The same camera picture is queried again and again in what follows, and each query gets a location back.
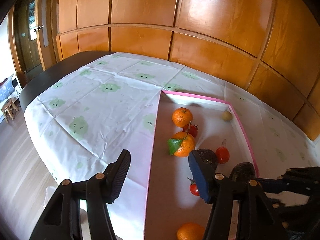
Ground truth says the large orange mandarin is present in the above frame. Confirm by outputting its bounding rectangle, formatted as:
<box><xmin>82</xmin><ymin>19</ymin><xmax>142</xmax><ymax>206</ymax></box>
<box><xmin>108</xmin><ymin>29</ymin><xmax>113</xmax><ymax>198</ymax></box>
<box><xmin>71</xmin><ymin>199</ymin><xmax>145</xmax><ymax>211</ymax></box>
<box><xmin>176</xmin><ymin>223</ymin><xmax>205</xmax><ymax>240</ymax></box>

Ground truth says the red cherry tomato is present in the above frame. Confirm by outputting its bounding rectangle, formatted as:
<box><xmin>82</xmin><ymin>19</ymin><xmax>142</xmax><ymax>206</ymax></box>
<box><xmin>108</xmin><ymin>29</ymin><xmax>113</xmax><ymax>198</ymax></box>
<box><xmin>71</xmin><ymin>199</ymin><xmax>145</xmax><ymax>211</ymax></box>
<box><xmin>188</xmin><ymin>178</ymin><xmax>200</xmax><ymax>196</ymax></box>

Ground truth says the orange mandarin with leaf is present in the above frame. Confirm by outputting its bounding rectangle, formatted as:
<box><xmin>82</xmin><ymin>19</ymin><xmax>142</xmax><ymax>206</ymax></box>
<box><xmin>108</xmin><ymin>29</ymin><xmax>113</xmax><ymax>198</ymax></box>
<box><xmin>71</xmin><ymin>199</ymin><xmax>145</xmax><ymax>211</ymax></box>
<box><xmin>167</xmin><ymin>131</ymin><xmax>195</xmax><ymax>158</ymax></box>

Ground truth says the small yellow-brown longan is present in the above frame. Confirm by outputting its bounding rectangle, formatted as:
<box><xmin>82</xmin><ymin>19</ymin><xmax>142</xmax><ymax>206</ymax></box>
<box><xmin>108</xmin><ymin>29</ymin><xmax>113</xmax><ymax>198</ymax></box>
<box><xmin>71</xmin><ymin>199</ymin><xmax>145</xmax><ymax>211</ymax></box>
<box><xmin>221</xmin><ymin>111</ymin><xmax>233</xmax><ymax>121</ymax></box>

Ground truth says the red tomato with stem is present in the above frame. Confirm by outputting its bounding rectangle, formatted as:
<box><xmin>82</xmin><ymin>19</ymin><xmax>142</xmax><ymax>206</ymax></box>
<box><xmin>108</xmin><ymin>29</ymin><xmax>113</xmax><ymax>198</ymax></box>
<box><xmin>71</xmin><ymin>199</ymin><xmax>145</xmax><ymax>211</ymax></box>
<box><xmin>183</xmin><ymin>125</ymin><xmax>199</xmax><ymax>138</ymax></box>

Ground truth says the dark brown passion fruit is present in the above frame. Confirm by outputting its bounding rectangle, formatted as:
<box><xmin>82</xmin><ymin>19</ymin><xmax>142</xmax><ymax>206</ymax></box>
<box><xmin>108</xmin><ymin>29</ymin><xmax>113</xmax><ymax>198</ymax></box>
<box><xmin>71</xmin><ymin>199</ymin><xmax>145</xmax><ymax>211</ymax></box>
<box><xmin>229</xmin><ymin>162</ymin><xmax>255</xmax><ymax>183</ymax></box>

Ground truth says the white green-patterned tablecloth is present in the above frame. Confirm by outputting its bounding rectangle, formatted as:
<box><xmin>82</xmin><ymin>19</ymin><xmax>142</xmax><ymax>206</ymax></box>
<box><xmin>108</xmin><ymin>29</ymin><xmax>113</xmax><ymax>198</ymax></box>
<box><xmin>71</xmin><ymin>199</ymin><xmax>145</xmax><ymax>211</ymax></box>
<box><xmin>24</xmin><ymin>53</ymin><xmax>319</xmax><ymax>239</ymax></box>

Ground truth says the pink-rimmed white tray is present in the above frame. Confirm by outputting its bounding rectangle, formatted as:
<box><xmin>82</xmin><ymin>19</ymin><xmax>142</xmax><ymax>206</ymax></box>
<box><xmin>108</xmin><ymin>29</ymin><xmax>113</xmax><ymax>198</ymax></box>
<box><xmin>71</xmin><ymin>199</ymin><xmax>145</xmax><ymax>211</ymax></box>
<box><xmin>143</xmin><ymin>90</ymin><xmax>260</xmax><ymax>240</ymax></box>

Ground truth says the small wooden stool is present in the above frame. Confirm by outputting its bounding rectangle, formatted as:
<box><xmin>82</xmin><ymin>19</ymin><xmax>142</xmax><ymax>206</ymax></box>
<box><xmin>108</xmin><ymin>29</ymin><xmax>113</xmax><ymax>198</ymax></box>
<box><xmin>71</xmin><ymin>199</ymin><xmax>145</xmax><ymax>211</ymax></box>
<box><xmin>1</xmin><ymin>98</ymin><xmax>19</xmax><ymax>124</ymax></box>

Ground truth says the wooden door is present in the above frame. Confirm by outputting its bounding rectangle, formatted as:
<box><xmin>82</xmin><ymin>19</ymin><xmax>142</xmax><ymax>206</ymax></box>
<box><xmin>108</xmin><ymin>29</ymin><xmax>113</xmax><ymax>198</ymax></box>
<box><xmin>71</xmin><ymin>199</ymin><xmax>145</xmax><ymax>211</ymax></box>
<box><xmin>8</xmin><ymin>0</ymin><xmax>58</xmax><ymax>86</ymax></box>

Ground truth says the wooden cabinet wall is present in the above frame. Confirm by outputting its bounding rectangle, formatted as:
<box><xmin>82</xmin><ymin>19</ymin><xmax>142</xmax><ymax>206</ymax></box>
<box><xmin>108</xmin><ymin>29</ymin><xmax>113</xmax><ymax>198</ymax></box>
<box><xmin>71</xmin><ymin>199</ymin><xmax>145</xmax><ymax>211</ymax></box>
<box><xmin>52</xmin><ymin>0</ymin><xmax>319</xmax><ymax>140</ymax></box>

